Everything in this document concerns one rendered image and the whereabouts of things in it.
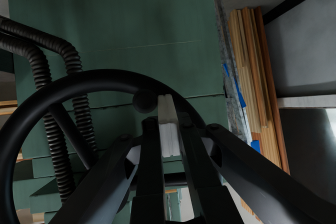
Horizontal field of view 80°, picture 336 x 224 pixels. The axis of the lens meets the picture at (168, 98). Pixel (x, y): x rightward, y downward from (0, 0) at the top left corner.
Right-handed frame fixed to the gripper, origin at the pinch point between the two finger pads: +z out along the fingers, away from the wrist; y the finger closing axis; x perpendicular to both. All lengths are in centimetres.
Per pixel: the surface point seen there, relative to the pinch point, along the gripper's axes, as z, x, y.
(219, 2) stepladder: 119, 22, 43
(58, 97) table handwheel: 6.9, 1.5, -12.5
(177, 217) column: 41, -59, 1
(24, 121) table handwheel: 5.9, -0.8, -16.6
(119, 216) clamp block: 8.8, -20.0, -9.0
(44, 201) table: 10.1, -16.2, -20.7
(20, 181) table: 19.2, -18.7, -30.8
